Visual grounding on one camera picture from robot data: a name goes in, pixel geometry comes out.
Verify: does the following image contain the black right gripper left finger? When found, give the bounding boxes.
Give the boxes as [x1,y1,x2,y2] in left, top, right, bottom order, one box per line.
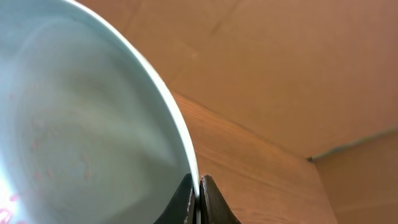
[154,174,196,224]

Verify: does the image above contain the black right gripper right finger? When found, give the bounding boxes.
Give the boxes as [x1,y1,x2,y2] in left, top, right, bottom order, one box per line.
[200,175,241,224]

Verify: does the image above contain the light blue plate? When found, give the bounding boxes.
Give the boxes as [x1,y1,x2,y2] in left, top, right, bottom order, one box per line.
[1,1,200,224]

